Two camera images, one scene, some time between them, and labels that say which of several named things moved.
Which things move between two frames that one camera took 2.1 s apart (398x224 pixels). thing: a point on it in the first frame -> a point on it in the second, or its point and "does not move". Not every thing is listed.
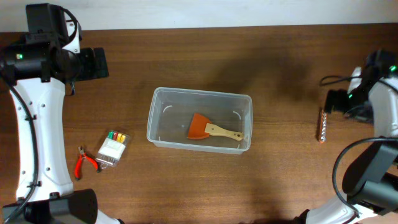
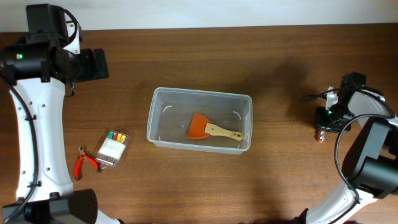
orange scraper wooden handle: (200, 127) does not move
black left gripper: (97, 70) does not move
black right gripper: (339, 104) -> (320, 124)
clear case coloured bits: (112, 149) does not move
